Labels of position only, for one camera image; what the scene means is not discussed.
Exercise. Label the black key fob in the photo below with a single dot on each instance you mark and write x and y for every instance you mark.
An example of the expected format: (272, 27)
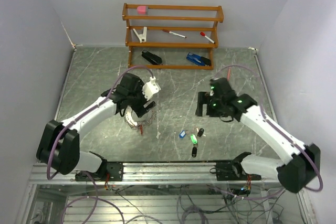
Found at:
(200, 132)
(194, 151)

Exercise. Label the red tipped white marker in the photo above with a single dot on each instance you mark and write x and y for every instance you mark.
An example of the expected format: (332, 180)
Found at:
(207, 37)

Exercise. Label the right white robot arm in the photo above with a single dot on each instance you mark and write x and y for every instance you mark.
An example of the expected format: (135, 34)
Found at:
(297, 163)

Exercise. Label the red capped white marker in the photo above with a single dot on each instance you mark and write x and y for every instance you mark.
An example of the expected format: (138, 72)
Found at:
(173, 33)

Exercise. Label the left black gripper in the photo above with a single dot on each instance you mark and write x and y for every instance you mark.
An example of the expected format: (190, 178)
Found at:
(138, 109)

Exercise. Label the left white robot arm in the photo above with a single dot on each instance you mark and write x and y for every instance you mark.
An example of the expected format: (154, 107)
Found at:
(59, 146)

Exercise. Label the black key fob upper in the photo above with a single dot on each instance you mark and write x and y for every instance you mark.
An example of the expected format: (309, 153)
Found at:
(200, 132)

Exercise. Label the blue key tag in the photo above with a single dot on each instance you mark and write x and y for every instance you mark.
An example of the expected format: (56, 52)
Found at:
(183, 134)

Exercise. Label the blue stapler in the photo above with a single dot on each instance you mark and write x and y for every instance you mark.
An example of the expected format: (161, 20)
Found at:
(198, 60)

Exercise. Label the green key tag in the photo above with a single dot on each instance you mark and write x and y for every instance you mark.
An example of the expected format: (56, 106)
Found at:
(193, 139)

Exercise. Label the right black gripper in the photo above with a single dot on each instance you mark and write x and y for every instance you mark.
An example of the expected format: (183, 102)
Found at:
(204, 98)

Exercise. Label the wooden three-tier shelf rack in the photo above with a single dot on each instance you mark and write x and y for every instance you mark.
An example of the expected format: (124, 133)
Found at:
(131, 40)

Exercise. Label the aluminium mounting rail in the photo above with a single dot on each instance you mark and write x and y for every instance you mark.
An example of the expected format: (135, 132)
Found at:
(143, 174)

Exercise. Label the black stapler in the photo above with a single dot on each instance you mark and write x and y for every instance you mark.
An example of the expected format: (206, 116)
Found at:
(151, 58)

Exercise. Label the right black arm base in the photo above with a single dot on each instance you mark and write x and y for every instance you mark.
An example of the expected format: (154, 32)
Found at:
(230, 171)

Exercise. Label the white plastic clip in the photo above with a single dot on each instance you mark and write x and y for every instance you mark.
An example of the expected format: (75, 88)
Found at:
(141, 37)

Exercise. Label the black key fob lower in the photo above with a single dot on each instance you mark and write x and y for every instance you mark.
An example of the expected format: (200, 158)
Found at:
(194, 151)

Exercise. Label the pink eraser block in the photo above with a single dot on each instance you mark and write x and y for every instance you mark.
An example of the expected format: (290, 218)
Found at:
(142, 10)

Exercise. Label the orange pencil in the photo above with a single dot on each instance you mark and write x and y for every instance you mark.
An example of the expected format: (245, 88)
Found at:
(229, 73)

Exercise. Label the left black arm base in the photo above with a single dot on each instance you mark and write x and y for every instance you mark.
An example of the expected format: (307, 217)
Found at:
(99, 171)

